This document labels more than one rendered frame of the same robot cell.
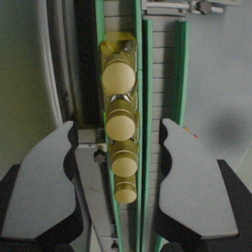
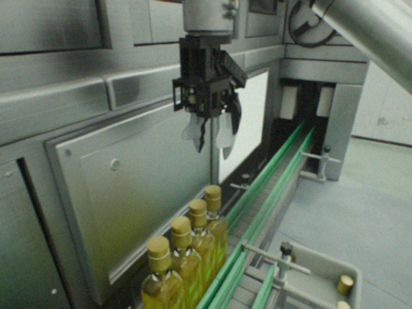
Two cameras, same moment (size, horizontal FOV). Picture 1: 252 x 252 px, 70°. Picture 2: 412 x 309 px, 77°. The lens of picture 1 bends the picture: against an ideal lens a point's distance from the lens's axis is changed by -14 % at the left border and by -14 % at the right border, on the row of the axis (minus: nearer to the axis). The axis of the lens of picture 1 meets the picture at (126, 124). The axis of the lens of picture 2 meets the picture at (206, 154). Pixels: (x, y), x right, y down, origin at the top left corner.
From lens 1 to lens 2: 0.51 m
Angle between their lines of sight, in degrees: 91
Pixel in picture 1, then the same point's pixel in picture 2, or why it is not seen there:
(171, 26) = not seen: hidden behind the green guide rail
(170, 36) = not seen: hidden behind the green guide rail
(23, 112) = (154, 190)
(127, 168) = (182, 222)
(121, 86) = (211, 191)
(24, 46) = (176, 189)
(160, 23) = (253, 285)
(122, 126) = (199, 203)
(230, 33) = not seen: outside the picture
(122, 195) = (158, 240)
